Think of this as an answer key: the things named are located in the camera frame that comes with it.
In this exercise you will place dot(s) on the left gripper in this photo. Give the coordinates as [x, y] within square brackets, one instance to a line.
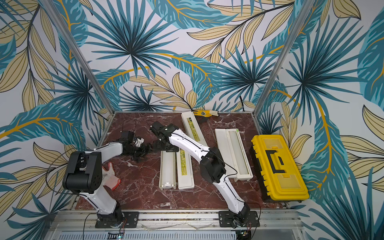
[143, 151]

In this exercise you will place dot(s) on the plastic wrap roll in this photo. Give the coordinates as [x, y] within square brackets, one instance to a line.
[168, 170]

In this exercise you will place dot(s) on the white wrap dispenser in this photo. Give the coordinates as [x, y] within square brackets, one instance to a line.
[192, 127]
[184, 171]
[234, 154]

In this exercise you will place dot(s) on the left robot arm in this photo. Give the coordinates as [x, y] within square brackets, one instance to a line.
[84, 175]

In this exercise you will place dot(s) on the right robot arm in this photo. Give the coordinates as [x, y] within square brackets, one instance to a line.
[212, 168]

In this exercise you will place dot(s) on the red white work glove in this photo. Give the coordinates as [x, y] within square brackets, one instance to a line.
[109, 178]

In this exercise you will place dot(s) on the yellow black work glove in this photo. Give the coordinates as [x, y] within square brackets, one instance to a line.
[205, 113]

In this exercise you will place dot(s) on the yellow black toolbox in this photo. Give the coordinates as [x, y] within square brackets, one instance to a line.
[278, 175]

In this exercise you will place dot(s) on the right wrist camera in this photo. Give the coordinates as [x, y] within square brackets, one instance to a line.
[162, 132]

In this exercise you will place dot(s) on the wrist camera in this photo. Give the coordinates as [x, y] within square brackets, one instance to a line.
[162, 132]
[129, 137]

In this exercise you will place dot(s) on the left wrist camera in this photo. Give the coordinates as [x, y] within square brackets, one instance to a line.
[129, 137]

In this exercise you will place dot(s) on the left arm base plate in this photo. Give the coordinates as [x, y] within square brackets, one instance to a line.
[121, 220]

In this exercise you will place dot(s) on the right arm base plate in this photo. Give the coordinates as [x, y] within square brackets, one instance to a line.
[228, 219]

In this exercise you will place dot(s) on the aluminium front rail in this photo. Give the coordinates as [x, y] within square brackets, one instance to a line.
[152, 220]

